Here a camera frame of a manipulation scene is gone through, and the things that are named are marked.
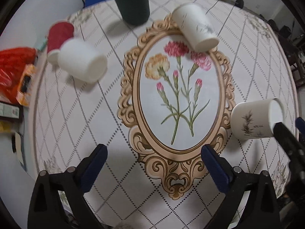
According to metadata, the white bamboo print paper cup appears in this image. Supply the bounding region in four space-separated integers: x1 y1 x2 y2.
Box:
231 98 284 141

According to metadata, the plain white paper cup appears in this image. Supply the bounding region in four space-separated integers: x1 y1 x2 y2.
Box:
58 38 108 83

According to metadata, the red paper cup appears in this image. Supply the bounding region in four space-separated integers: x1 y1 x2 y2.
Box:
47 20 75 65

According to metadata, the dark green cup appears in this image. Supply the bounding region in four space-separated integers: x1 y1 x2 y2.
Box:
115 0 150 26

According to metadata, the floral grid tablecloth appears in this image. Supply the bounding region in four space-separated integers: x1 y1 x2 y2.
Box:
33 0 298 228

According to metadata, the orange snack packet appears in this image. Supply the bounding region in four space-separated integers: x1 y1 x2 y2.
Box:
16 64 37 107

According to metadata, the red plastic bag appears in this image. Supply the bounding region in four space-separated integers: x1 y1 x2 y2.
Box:
1 47 37 104

